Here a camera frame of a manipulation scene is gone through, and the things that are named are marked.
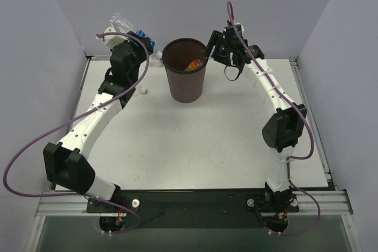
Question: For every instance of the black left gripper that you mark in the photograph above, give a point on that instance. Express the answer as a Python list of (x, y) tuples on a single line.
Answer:
[(144, 43)]

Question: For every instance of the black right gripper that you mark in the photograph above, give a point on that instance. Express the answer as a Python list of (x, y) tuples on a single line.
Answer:
[(218, 47)]

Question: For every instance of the blue label plastic bottle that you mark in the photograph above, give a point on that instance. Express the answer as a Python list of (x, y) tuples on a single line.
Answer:
[(119, 24)]

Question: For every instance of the orange label plastic bottle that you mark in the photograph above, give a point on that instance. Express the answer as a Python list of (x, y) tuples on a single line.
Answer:
[(195, 64)]

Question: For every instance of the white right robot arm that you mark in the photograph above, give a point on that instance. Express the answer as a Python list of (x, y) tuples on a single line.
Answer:
[(285, 125)]

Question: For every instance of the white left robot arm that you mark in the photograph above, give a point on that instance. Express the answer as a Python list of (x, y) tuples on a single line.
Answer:
[(66, 162)]

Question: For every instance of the clear bottle behind bin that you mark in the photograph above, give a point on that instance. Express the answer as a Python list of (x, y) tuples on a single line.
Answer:
[(156, 62)]

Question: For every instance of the brown plastic waste bin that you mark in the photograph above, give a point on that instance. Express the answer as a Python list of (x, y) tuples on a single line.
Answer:
[(185, 87)]

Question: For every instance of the clear plastic bottle left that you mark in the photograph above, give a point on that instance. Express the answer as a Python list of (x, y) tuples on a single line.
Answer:
[(140, 91)]

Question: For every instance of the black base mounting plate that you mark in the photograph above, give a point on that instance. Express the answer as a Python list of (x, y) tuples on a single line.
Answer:
[(199, 208)]

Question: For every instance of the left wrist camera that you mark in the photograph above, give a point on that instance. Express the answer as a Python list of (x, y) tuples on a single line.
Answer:
[(111, 40)]

